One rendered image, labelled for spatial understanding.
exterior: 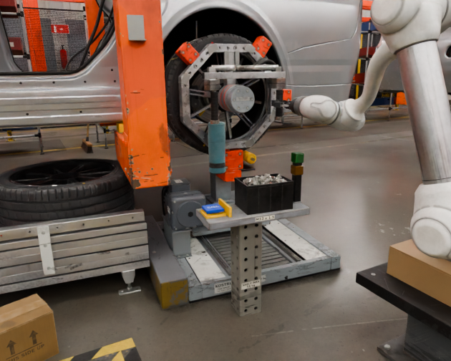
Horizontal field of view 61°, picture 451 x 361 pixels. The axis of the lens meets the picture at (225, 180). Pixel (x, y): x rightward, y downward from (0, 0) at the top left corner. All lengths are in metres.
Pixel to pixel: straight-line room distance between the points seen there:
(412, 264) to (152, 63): 1.16
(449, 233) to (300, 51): 1.58
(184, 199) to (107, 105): 0.63
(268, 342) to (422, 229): 0.74
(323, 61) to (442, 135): 1.45
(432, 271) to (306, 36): 1.56
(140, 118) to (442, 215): 1.09
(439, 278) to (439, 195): 0.31
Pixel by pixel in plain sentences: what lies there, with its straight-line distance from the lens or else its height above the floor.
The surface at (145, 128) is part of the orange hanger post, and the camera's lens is 1.56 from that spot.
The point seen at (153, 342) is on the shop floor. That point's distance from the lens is 1.59.
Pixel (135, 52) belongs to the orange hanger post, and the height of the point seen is 1.05.
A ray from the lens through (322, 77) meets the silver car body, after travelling 2.50.
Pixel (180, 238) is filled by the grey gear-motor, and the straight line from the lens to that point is 1.95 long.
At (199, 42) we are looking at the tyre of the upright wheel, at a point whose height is 1.13.
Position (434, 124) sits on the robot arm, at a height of 0.84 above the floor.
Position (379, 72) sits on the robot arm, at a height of 0.97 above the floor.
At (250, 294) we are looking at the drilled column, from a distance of 1.64.
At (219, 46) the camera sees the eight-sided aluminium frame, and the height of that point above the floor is 1.10.
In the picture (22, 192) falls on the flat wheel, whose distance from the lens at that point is 1.85.
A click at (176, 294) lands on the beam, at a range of 1.72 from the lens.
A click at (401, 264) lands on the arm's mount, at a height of 0.36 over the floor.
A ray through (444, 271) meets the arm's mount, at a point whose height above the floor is 0.40.
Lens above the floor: 0.97
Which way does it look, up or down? 16 degrees down
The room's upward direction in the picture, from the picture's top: 1 degrees counter-clockwise
